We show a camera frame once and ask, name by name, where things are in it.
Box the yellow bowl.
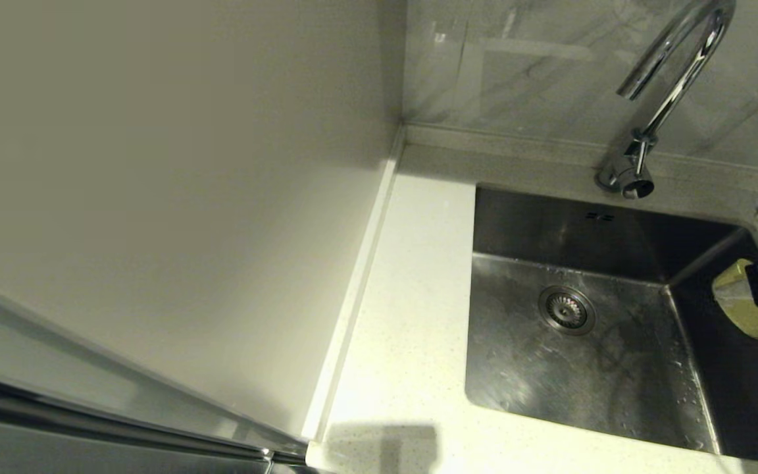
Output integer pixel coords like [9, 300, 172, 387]
[712, 259, 758, 340]

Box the chrome gooseneck faucet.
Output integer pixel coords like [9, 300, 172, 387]
[595, 0, 737, 200]

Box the stainless steel sink basin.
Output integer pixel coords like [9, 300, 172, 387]
[465, 184, 758, 467]

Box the round metal drain strainer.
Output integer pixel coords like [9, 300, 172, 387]
[538, 285, 596, 336]

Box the white cabinet side panel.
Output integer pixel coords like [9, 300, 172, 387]
[0, 0, 407, 455]

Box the stainless steel appliance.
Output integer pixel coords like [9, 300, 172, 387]
[0, 372, 307, 474]

